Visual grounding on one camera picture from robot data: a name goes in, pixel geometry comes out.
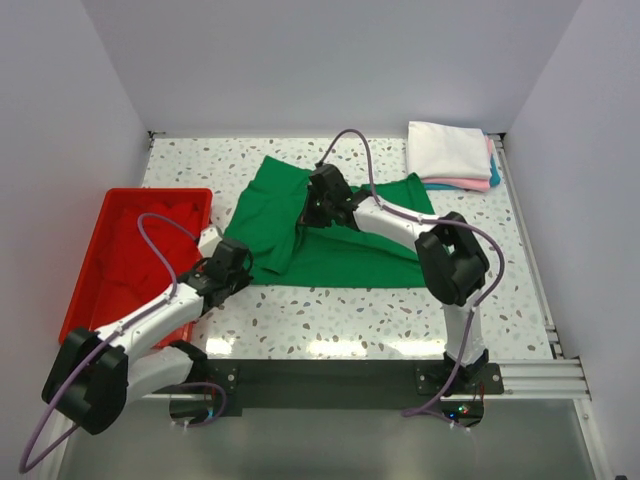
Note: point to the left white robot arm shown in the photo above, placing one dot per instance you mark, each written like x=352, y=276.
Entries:
x=97, y=373

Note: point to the folded pink t shirt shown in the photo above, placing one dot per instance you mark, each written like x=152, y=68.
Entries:
x=470, y=183

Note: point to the green t shirt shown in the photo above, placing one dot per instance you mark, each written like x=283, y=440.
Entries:
x=288, y=254

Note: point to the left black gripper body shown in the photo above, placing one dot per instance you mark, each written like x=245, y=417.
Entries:
x=238, y=281

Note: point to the folded white t shirt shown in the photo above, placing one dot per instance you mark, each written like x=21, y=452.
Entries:
x=442, y=151

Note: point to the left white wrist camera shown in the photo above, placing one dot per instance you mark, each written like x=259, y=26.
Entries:
x=208, y=241

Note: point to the red plastic bin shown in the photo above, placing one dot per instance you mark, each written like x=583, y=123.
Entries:
x=94, y=302

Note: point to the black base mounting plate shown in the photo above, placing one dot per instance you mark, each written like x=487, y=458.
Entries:
x=308, y=384

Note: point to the folded teal t shirt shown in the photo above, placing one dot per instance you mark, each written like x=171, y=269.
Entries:
x=494, y=170

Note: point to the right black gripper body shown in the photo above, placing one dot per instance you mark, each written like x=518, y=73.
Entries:
x=316, y=211

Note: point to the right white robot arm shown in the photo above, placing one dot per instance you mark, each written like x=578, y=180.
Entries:
x=452, y=262

